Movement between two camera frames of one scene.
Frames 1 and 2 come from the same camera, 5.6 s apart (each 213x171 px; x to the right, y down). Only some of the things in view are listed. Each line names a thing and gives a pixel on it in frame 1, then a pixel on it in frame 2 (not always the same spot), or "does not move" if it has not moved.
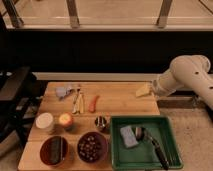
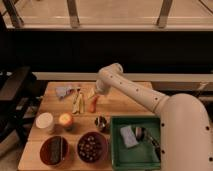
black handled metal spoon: x=140 y=134 does not move
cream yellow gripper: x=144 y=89 → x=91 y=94
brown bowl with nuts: x=92 y=147 does not move
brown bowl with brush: x=54 y=150 does not move
